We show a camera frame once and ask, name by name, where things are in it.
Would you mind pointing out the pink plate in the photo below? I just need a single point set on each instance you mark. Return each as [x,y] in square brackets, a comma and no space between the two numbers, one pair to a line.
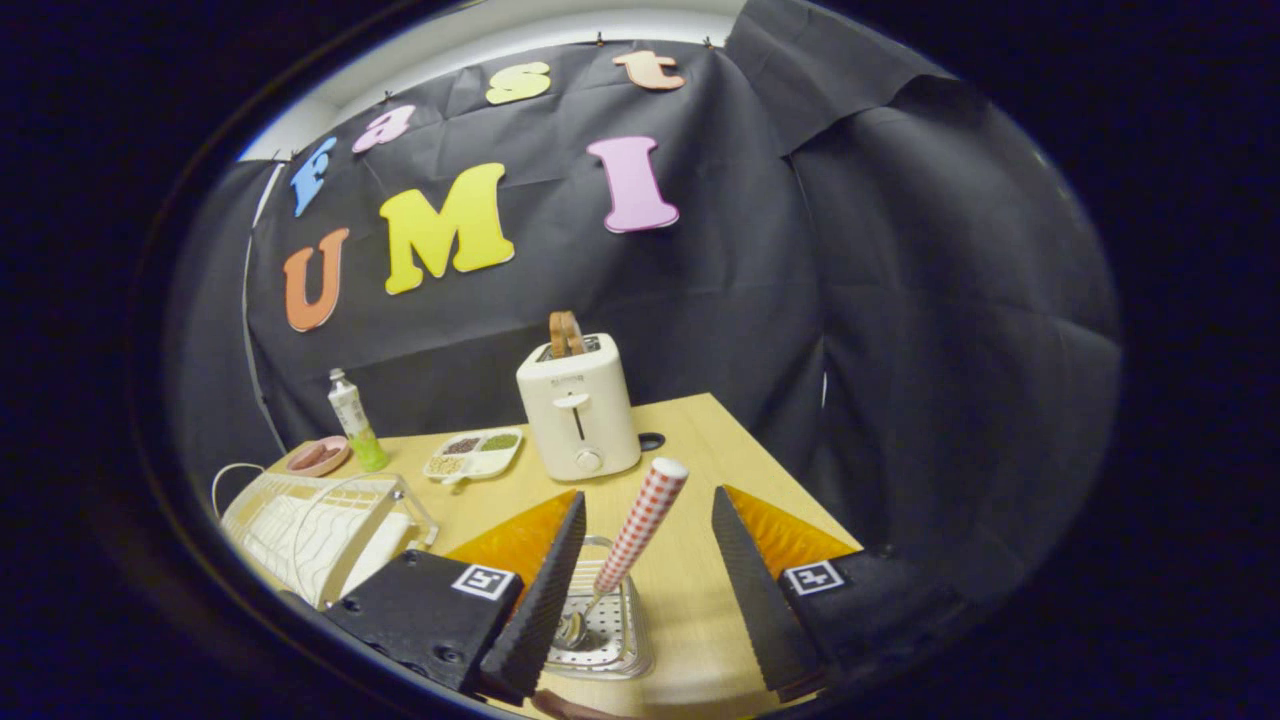
[340,458]

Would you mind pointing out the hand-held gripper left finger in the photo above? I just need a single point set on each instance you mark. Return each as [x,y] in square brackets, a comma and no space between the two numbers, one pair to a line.
[540,620]

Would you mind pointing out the white divided bean tray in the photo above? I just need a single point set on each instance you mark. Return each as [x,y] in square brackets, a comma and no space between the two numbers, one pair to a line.
[475,455]

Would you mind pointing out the black backdrop cloth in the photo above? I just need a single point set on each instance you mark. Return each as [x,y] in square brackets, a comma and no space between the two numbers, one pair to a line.
[950,350]

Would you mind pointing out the green drink bottle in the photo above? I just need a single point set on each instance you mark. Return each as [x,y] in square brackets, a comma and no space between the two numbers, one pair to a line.
[352,415]

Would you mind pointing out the cream toaster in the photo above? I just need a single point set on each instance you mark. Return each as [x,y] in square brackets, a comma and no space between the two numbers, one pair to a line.
[580,420]

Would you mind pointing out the clear cutlery basket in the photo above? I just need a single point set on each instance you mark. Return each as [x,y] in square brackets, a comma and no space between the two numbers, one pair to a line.
[622,640]

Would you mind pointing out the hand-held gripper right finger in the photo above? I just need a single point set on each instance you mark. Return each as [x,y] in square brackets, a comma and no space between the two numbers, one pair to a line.
[760,600]

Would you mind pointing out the brown bread slice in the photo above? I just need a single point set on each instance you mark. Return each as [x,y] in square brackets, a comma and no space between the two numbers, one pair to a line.
[566,335]

